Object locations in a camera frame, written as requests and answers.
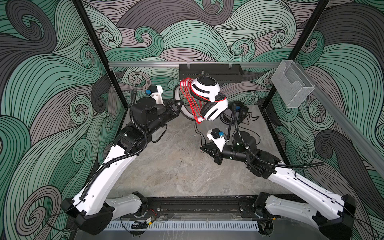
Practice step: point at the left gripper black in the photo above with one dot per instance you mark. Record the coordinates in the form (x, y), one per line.
(173, 112)

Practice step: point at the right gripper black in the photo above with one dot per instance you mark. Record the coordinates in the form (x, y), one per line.
(218, 155)

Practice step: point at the white black headphones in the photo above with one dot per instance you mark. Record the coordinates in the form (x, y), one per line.
(204, 100)

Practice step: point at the black blue headphones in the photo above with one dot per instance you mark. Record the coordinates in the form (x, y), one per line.
(242, 112)

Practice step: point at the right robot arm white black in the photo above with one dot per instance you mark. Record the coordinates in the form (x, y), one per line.
(330, 213)

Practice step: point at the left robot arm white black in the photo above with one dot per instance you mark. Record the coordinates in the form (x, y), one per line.
(90, 208)

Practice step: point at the black perforated metal tray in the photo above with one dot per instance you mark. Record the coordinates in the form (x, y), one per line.
(221, 73)

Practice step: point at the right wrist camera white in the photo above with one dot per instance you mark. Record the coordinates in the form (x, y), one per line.
(217, 136)

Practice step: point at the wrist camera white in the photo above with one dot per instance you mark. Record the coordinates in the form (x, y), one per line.
(155, 92)
(217, 136)

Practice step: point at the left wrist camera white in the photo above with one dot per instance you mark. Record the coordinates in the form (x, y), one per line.
(155, 92)

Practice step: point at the aluminium rail back wall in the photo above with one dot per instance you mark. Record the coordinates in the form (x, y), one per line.
(152, 64)

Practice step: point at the aluminium rail wall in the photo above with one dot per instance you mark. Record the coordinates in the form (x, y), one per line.
(152, 64)
(353, 110)

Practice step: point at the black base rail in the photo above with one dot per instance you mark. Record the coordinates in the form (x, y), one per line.
(210, 207)

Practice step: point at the clear plastic wall bin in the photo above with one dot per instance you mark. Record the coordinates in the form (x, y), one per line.
(292, 83)

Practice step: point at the white slotted cable duct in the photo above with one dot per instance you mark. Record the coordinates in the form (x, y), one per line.
(203, 226)

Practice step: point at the aluminium rail right wall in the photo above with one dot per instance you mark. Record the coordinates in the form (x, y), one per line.
(353, 110)

